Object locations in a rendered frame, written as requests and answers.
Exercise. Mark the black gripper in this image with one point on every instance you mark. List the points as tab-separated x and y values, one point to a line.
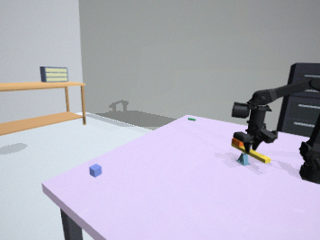
248	139

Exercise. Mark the yellow bar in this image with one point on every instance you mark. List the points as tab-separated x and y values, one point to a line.
240	146

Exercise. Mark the small blue cube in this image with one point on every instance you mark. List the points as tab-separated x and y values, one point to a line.
95	170

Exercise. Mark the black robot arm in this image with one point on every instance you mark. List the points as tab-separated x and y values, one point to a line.
310	150

